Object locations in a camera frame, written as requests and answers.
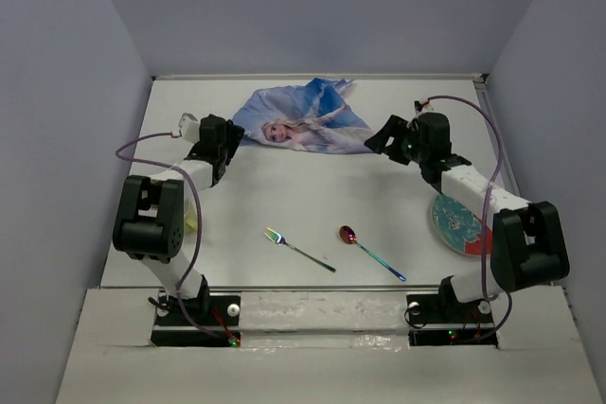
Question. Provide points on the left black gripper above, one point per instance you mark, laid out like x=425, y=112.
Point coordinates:
x=232, y=134

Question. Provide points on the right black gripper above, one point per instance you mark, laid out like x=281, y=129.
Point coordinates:
x=395, y=127

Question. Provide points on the blue princess print placemat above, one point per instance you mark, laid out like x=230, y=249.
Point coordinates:
x=314, y=117

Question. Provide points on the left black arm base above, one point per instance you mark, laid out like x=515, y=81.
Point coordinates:
x=216, y=326

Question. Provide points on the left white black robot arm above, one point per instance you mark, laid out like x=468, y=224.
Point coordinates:
x=150, y=223

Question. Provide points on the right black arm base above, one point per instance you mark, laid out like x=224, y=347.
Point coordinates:
x=431, y=324

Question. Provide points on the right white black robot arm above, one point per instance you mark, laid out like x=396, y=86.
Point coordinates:
x=527, y=242

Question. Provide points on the pale yellow mug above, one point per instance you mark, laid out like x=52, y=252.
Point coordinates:
x=190, y=216

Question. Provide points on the iridescent spoon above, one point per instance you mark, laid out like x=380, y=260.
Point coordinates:
x=347, y=234

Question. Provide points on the iridescent fork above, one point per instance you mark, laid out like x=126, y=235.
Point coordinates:
x=279, y=239

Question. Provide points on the teal and red plate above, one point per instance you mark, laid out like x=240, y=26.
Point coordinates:
x=457, y=226

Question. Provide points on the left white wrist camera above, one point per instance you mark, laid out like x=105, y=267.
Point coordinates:
x=188, y=128

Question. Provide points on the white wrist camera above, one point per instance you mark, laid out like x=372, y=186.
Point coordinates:
x=420, y=106
x=188, y=128

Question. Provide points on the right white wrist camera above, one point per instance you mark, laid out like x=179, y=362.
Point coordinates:
x=420, y=106

